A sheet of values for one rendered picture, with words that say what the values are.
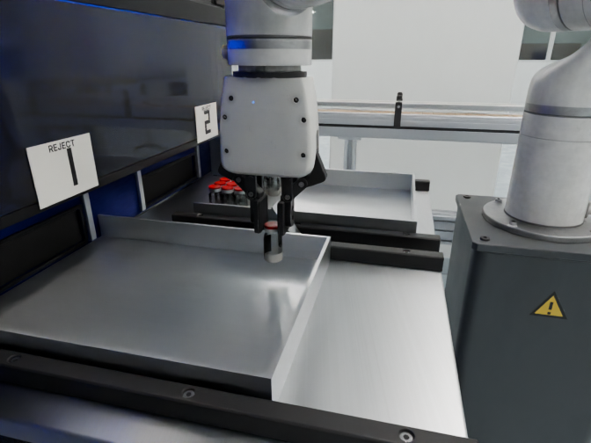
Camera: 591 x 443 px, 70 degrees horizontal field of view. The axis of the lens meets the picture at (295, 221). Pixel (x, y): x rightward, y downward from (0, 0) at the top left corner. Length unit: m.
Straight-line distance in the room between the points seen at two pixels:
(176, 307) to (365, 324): 0.20
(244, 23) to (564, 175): 0.54
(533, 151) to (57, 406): 0.70
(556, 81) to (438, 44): 1.49
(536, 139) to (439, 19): 1.50
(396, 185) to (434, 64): 1.40
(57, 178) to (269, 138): 0.22
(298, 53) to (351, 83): 1.80
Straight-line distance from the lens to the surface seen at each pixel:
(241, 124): 0.44
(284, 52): 0.41
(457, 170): 2.29
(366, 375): 0.38
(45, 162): 0.48
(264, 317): 0.44
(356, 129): 1.62
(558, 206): 0.78
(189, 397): 0.34
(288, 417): 0.32
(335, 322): 0.44
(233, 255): 0.57
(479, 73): 2.23
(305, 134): 0.42
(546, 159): 0.76
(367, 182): 0.86
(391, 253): 0.54
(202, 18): 0.79
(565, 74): 0.75
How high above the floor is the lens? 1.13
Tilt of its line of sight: 22 degrees down
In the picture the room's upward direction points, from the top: straight up
